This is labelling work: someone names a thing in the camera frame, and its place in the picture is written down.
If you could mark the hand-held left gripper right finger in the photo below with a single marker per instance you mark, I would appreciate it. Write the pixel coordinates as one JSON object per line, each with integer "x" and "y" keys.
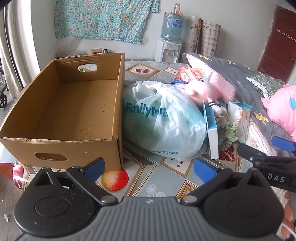
{"x": 203, "y": 168}

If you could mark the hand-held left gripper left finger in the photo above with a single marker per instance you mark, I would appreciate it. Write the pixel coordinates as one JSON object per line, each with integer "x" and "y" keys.
{"x": 96, "y": 166}

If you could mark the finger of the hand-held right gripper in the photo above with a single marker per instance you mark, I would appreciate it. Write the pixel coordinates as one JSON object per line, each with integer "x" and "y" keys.
{"x": 254, "y": 153}
{"x": 283, "y": 142}

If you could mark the green scrunchie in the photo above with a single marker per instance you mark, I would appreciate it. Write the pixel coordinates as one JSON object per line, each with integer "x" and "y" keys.
{"x": 230, "y": 135}

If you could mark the brown cardboard box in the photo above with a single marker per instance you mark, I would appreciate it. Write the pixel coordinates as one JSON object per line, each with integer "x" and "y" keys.
{"x": 69, "y": 104}

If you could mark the pink knitted cloth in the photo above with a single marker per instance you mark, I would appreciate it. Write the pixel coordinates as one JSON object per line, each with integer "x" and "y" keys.
{"x": 224, "y": 85}

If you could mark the pink plush toy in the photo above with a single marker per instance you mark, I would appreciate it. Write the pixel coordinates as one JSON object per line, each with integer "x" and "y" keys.
{"x": 201, "y": 89}

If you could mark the person's right hand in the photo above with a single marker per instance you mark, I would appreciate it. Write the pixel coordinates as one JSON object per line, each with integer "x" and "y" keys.
{"x": 290, "y": 213}

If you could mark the blue and white box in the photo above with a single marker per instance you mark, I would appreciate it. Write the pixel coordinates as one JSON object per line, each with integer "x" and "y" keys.
{"x": 212, "y": 139}

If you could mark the pink plush pillow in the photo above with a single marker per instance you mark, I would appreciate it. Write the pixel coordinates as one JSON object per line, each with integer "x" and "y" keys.
{"x": 282, "y": 104}

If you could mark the white snack packet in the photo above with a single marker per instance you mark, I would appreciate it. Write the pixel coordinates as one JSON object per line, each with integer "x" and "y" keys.
{"x": 239, "y": 118}

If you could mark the dark floral lace cloth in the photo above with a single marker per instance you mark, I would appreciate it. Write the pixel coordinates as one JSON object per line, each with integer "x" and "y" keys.
{"x": 263, "y": 84}

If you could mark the white plastic bag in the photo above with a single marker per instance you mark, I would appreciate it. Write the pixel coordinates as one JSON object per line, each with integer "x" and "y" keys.
{"x": 159, "y": 120}

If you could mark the grey quilt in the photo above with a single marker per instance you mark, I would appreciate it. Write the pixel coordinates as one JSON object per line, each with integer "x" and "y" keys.
{"x": 233, "y": 69}

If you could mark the dark red door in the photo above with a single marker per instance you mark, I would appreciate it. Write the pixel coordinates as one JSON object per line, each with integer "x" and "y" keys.
{"x": 277, "y": 51}

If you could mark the pink wet wipes pack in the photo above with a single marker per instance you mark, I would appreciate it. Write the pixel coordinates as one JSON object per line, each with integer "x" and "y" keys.
{"x": 194, "y": 73}

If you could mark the metal hook rack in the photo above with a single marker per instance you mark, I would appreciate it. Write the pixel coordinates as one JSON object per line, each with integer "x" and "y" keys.
{"x": 288, "y": 36}

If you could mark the white water dispenser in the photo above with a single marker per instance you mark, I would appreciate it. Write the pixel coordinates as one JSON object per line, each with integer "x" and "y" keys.
{"x": 166, "y": 52}

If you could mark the clear plastic bag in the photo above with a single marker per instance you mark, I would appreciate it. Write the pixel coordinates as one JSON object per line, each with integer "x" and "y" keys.
{"x": 68, "y": 47}

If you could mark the checked patterned roll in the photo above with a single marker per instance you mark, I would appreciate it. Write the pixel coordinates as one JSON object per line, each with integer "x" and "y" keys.
{"x": 210, "y": 38}

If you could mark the floral patterned roll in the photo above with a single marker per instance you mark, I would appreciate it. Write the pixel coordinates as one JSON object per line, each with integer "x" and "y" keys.
{"x": 192, "y": 34}

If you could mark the grey curtain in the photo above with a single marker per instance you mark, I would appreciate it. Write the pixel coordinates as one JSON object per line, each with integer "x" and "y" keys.
{"x": 16, "y": 46}

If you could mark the pink bottle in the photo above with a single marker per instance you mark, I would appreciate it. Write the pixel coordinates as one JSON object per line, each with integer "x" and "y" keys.
{"x": 177, "y": 8}

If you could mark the black wheeled frame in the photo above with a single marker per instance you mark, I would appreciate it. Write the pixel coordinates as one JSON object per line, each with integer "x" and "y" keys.
{"x": 2, "y": 92}

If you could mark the wall outlet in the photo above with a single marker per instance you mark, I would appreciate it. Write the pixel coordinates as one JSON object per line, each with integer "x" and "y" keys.
{"x": 145, "y": 40}

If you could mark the teal floral wall cloth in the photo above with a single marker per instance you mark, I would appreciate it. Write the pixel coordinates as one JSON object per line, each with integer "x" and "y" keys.
{"x": 104, "y": 18}

